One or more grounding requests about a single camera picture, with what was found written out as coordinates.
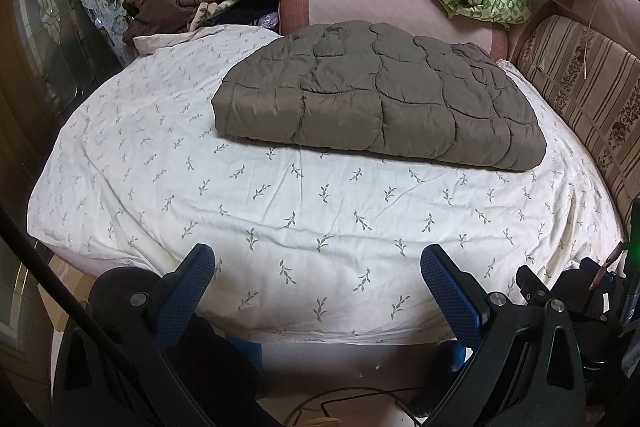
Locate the pink quilted mattress pad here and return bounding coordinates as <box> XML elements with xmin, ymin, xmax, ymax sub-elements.
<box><xmin>279</xmin><ymin>0</ymin><xmax>509</xmax><ymax>60</ymax></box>

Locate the dark brown garment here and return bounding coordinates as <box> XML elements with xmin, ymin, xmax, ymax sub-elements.
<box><xmin>122</xmin><ymin>0</ymin><xmax>196</xmax><ymax>46</ymax></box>

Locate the olive quilted puffer jacket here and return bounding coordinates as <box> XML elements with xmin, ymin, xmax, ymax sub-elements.
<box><xmin>212</xmin><ymin>20</ymin><xmax>547</xmax><ymax>172</ymax></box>

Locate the white leaf-print bed sheet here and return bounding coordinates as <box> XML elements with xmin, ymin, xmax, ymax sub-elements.
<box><xmin>26</xmin><ymin>25</ymin><xmax>624</xmax><ymax>345</ymax></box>

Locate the black cable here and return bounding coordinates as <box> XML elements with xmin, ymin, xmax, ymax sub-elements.
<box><xmin>286</xmin><ymin>386</ymin><xmax>426</xmax><ymax>427</ymax></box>

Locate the floral plastic bag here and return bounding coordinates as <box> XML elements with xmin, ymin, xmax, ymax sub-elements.
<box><xmin>80</xmin><ymin>0</ymin><xmax>134</xmax><ymax>67</ymax></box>

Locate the striped beige side cushion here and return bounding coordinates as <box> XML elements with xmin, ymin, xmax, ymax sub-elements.
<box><xmin>516</xmin><ymin>15</ymin><xmax>639</xmax><ymax>225</ymax></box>

